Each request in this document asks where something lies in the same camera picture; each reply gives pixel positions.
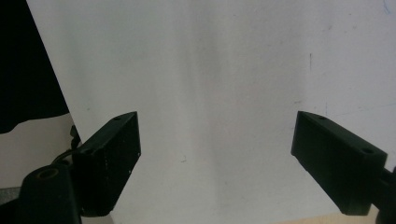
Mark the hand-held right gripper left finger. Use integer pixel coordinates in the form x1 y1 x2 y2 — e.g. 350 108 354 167
71 111 142 218

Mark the dark cloth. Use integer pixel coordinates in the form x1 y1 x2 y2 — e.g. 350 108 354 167
0 0 70 135

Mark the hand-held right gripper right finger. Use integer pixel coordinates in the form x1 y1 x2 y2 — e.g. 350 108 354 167
290 110 389 217

